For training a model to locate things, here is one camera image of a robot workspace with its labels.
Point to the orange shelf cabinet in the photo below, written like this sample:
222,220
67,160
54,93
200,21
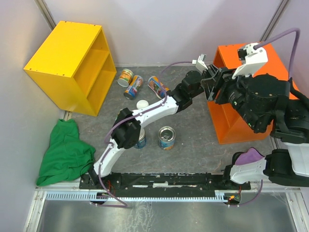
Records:
229,126

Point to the green label can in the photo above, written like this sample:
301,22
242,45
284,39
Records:
118,116

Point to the green cloth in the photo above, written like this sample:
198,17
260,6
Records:
67,158

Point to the purple cloth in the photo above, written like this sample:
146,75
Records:
252,155

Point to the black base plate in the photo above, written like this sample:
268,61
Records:
169,185

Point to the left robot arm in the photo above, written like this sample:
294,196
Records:
125,131

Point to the white lid yellow can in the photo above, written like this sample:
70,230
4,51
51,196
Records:
142,104

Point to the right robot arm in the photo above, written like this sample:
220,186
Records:
263,101

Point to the tall orange blue can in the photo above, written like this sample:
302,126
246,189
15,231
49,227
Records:
157,87

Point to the blue can pull tab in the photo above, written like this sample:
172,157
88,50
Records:
167,136

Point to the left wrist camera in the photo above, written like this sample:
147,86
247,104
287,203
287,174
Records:
200,63

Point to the orange label can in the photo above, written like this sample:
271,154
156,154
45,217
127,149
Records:
125,78

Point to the yellow shelf cabinet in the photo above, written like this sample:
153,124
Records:
74,67

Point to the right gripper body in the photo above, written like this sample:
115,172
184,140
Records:
232,91

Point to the tall blue red can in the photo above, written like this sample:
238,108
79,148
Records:
133,89

